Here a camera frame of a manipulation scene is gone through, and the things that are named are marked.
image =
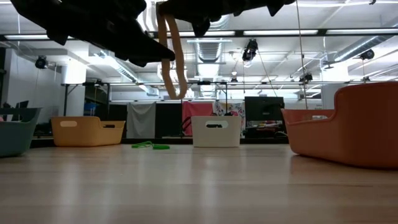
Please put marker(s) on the yellow plastic basket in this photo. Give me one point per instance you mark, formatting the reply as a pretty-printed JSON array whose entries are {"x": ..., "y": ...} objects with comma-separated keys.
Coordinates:
[{"x": 81, "y": 130}]

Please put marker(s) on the white plastic basket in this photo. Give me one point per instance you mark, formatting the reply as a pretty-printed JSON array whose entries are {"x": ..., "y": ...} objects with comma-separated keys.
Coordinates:
[{"x": 202, "y": 137}]

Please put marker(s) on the black aluminium table frame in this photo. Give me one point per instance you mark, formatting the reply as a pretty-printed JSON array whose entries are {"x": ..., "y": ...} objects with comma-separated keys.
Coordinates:
[{"x": 171, "y": 141}]

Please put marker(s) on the floral hanging cloth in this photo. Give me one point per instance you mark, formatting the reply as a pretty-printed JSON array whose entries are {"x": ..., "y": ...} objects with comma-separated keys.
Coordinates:
[{"x": 233, "y": 109}]

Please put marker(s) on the silver ceiling duct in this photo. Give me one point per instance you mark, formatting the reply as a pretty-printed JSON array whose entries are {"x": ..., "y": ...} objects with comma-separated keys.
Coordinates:
[{"x": 209, "y": 49}]

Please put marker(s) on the blue storage bin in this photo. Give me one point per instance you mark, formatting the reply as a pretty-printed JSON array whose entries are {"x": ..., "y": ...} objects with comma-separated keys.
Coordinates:
[{"x": 90, "y": 109}]

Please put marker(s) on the small dark desk monitor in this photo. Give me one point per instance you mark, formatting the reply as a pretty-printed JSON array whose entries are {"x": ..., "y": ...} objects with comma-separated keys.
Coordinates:
[{"x": 23, "y": 105}]

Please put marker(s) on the red hanging cloth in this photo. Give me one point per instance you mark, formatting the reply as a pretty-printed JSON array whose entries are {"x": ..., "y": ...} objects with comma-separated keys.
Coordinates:
[{"x": 194, "y": 110}]

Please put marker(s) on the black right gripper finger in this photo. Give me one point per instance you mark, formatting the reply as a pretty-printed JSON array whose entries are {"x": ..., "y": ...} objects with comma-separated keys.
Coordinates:
[
  {"x": 201, "y": 28},
  {"x": 189, "y": 11}
]

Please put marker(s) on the black background table frame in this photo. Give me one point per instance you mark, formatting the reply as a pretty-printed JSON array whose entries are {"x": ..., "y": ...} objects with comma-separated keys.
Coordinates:
[{"x": 66, "y": 99}]

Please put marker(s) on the grey hanging cloth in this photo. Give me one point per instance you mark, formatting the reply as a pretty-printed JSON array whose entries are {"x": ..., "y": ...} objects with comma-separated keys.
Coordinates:
[{"x": 141, "y": 121}]

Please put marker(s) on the black ceiling camera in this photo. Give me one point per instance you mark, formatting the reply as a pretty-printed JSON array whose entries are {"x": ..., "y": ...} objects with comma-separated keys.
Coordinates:
[
  {"x": 41, "y": 63},
  {"x": 307, "y": 77},
  {"x": 250, "y": 49},
  {"x": 367, "y": 54}
]

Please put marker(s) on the black overhead frame bar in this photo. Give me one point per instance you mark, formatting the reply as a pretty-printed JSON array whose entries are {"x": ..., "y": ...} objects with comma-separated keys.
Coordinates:
[{"x": 280, "y": 32}]

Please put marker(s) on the black monitor screen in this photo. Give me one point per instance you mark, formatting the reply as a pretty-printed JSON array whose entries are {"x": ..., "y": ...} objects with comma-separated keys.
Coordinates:
[{"x": 264, "y": 109}]

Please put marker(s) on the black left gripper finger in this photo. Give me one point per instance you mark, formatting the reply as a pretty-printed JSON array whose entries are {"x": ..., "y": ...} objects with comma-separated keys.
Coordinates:
[
  {"x": 135, "y": 62},
  {"x": 140, "y": 43}
]

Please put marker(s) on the teal plastic basket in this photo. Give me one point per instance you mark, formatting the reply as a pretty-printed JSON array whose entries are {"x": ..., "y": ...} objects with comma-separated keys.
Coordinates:
[{"x": 15, "y": 137}]

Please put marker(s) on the orange plastic basket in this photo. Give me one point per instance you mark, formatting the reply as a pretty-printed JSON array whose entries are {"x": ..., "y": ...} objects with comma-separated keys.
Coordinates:
[{"x": 357, "y": 130}]

